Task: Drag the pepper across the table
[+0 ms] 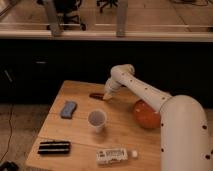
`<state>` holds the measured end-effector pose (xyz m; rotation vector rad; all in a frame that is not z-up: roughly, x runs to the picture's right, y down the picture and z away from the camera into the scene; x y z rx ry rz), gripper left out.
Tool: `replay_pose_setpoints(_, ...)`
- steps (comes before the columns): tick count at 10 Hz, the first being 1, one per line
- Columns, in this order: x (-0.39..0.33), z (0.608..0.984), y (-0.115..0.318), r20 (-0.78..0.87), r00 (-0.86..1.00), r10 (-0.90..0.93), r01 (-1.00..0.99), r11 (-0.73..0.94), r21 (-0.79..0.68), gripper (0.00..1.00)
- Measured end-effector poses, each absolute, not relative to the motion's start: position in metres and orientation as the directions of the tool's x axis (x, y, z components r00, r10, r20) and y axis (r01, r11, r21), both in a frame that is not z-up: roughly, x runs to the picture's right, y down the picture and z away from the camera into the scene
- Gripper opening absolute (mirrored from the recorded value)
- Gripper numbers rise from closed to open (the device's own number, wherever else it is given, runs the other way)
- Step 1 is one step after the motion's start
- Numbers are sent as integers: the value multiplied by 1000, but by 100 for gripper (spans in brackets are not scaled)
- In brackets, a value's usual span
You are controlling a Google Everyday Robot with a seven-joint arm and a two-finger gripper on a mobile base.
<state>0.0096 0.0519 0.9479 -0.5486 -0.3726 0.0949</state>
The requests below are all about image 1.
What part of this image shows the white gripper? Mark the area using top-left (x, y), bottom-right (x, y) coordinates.
top-left (103, 78), bottom-right (121, 101)

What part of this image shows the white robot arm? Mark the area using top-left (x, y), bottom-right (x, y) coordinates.
top-left (105, 64), bottom-right (213, 171)

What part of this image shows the white paper cup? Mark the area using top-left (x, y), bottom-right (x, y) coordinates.
top-left (87, 110), bottom-right (107, 133)

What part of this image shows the orange ball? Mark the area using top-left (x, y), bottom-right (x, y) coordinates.
top-left (132, 100), bottom-right (161, 129)

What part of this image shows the blue sponge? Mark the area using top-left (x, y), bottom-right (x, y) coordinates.
top-left (60, 101), bottom-right (77, 119)

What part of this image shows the white plastic bottle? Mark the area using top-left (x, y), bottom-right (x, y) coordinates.
top-left (96, 148), bottom-right (138, 165)

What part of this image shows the black rectangular box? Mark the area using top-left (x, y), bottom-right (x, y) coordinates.
top-left (38, 141), bottom-right (71, 155)

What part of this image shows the left metal table leg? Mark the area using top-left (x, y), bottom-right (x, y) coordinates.
top-left (44, 0), bottom-right (62, 37)

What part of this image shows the metal table leg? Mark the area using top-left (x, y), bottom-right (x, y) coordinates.
top-left (116, 0), bottom-right (128, 37)
top-left (44, 0), bottom-right (62, 37)

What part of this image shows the right metal table leg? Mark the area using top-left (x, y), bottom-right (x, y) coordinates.
top-left (116, 0), bottom-right (128, 37)

